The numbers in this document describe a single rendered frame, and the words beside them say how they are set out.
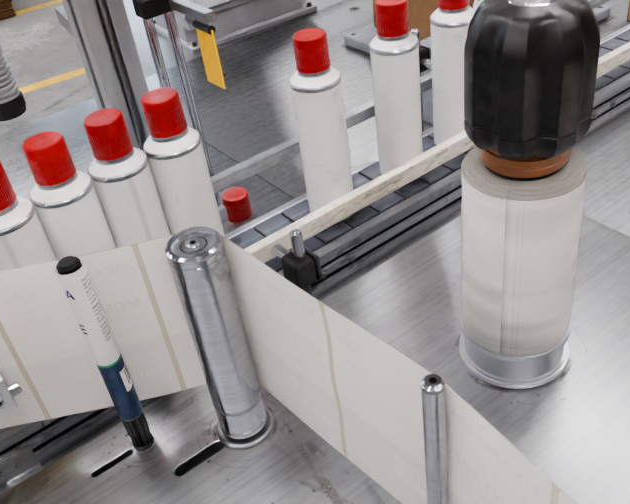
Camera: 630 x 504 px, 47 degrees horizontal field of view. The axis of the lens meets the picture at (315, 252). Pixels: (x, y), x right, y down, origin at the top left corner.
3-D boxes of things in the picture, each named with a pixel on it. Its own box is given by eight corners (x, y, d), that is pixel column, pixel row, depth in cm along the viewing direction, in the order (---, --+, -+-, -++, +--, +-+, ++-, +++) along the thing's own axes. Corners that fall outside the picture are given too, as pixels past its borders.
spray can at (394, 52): (400, 189, 83) (389, 12, 71) (370, 173, 87) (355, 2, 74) (433, 171, 85) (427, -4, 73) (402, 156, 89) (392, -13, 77)
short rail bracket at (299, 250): (308, 338, 73) (291, 243, 66) (291, 324, 75) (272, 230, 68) (333, 323, 74) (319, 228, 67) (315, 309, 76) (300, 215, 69)
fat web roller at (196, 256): (236, 460, 56) (178, 273, 45) (206, 426, 59) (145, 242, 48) (284, 428, 58) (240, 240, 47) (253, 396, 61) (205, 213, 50)
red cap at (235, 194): (238, 204, 94) (234, 182, 92) (257, 211, 92) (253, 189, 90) (220, 217, 92) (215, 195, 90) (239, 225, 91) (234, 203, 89)
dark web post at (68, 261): (139, 455, 58) (59, 273, 46) (129, 442, 59) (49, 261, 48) (158, 443, 58) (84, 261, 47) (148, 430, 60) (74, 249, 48)
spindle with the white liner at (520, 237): (519, 408, 57) (544, 39, 39) (437, 349, 63) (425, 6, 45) (591, 350, 60) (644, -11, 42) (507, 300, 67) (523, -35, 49)
